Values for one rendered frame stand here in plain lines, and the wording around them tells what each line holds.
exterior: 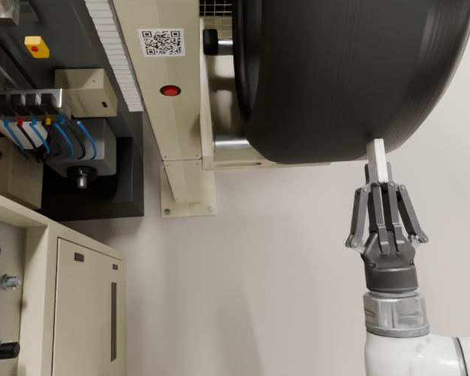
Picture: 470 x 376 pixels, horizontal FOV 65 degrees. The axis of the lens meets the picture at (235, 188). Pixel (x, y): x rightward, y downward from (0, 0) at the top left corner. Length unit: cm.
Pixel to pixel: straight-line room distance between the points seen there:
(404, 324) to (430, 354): 5
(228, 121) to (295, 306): 104
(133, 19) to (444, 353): 67
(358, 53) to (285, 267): 140
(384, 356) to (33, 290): 72
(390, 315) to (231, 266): 126
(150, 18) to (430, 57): 42
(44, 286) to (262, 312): 110
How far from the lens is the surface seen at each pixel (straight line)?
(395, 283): 60
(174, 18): 65
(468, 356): 63
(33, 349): 95
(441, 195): 222
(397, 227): 62
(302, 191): 191
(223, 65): 118
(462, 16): 62
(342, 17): 53
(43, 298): 95
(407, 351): 61
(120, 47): 73
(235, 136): 94
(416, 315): 61
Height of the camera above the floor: 178
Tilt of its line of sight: 74 degrees down
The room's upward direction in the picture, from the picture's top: 17 degrees clockwise
